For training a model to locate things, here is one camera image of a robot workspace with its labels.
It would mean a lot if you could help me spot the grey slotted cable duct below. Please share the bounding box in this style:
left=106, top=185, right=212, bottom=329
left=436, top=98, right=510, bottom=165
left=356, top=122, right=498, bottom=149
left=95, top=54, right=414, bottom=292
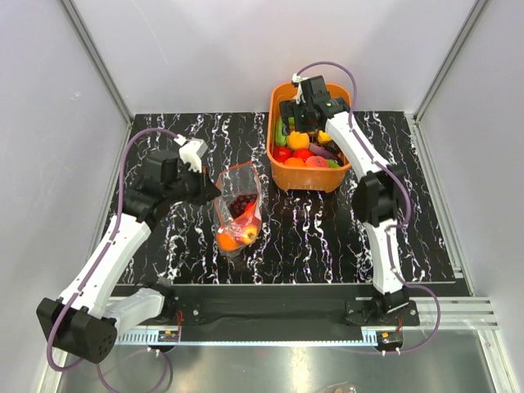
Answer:
left=115, top=327, right=378, bottom=347

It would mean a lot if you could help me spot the peach top fruit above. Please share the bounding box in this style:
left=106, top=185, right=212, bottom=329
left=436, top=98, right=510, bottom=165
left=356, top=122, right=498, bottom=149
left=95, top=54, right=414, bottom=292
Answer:
left=287, top=131, right=309, bottom=151

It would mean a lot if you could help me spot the red tomato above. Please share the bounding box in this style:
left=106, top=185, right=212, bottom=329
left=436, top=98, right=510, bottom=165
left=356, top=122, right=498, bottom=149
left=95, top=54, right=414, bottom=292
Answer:
left=292, top=149, right=314, bottom=161

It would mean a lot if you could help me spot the yellow bell pepper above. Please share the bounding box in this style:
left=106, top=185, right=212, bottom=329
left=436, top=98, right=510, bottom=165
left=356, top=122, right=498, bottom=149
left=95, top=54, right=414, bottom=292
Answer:
left=317, top=130, right=332, bottom=144

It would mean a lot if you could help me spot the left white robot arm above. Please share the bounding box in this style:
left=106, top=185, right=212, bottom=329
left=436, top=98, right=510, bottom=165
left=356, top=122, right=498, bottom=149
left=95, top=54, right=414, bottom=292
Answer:
left=36, top=140, right=220, bottom=364

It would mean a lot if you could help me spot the peach front fruit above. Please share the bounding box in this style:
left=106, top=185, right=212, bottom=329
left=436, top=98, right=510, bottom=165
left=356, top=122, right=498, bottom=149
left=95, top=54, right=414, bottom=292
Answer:
left=229, top=220, right=259, bottom=245

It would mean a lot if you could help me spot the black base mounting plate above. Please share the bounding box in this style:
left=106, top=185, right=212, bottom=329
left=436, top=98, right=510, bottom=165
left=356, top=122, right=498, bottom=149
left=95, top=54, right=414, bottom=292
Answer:
left=129, top=282, right=421, bottom=328

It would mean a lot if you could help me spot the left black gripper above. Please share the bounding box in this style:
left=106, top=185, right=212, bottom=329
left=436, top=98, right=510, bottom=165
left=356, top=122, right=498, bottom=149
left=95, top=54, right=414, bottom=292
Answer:
left=165, top=162, right=222, bottom=206

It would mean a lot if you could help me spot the orange tangerine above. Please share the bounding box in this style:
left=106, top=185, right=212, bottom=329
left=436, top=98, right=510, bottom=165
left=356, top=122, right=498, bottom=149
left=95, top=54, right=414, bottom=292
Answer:
left=216, top=232, right=244, bottom=252

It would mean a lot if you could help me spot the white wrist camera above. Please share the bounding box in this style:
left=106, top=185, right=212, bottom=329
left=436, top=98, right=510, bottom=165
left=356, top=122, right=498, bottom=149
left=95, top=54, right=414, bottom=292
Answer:
left=291, top=73, right=307, bottom=105
left=174, top=135, right=208, bottom=173

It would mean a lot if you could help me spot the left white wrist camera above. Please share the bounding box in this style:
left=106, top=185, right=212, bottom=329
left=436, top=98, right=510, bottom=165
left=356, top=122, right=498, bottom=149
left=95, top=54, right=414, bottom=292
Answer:
left=174, top=135, right=208, bottom=173

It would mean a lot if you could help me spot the peach fruit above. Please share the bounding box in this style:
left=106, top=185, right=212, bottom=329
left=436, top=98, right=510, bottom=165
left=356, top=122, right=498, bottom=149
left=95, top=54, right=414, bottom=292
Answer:
left=229, top=220, right=259, bottom=245
left=287, top=131, right=309, bottom=151

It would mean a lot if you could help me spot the green cucumber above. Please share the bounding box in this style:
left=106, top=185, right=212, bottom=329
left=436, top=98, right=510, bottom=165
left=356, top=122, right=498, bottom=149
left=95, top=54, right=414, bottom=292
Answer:
left=274, top=117, right=287, bottom=147

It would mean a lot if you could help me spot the orange plastic basket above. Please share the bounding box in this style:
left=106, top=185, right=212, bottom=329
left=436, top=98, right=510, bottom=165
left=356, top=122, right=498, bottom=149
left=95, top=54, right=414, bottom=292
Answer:
left=266, top=82, right=351, bottom=192

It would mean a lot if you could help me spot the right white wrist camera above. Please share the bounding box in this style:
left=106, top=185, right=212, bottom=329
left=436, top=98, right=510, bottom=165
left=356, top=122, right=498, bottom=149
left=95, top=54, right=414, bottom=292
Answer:
left=291, top=73, right=307, bottom=105

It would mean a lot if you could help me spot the purple eggplant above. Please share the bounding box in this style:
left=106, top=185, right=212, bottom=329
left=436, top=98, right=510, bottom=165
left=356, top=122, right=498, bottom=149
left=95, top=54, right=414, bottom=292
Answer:
left=309, top=143, right=340, bottom=160

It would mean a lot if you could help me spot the red orange mango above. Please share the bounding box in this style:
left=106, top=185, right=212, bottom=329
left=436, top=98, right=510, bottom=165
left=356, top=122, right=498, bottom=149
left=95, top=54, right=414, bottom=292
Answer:
left=242, top=201, right=257, bottom=218

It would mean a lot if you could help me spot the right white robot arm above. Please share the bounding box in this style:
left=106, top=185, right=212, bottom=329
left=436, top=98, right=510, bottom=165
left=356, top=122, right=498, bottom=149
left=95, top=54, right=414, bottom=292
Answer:
left=280, top=75, right=411, bottom=325

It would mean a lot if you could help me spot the purple grape bunch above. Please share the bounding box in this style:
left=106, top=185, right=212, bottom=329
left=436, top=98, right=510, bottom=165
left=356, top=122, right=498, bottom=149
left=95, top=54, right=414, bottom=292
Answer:
left=228, top=194, right=257, bottom=218

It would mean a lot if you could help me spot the clear orange zip bag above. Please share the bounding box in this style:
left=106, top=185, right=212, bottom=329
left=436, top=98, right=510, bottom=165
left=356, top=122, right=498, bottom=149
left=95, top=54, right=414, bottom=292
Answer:
left=214, top=161, right=262, bottom=257

